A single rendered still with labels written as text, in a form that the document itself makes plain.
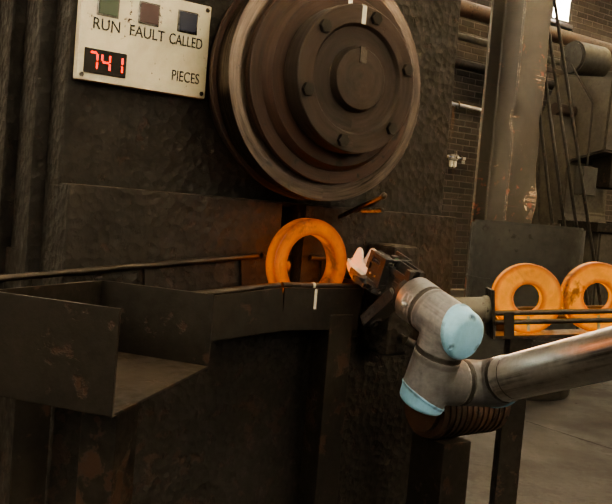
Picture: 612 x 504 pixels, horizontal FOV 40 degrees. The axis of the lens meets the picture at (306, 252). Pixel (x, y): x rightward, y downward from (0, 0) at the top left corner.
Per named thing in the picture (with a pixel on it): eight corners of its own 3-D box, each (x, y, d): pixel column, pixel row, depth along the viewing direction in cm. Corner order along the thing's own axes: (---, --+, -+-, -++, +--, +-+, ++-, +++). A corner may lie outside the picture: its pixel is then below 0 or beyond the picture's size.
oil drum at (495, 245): (432, 378, 453) (448, 214, 448) (507, 374, 487) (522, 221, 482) (517, 405, 404) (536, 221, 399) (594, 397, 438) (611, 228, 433)
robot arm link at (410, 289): (436, 327, 163) (399, 328, 158) (420, 316, 167) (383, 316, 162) (450, 286, 161) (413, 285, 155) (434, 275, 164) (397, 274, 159)
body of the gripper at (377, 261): (396, 249, 173) (433, 273, 164) (384, 287, 175) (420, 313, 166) (367, 247, 168) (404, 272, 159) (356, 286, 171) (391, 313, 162)
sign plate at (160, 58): (72, 79, 152) (79, -22, 151) (200, 99, 167) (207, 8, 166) (76, 78, 150) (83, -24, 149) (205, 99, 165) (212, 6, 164)
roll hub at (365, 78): (277, 145, 155) (290, -8, 154) (391, 160, 171) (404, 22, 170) (294, 144, 151) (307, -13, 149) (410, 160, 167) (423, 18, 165)
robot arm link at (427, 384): (460, 421, 159) (482, 363, 155) (410, 419, 153) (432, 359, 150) (435, 395, 167) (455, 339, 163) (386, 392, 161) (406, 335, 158)
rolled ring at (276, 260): (351, 221, 174) (341, 220, 177) (277, 215, 163) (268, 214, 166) (343, 309, 175) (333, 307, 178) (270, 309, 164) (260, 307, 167)
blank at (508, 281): (489, 263, 187) (492, 264, 184) (558, 261, 187) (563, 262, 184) (490, 332, 188) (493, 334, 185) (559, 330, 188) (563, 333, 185)
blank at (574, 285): (558, 262, 187) (562, 263, 184) (627, 260, 187) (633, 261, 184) (559, 331, 188) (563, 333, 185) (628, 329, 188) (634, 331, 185)
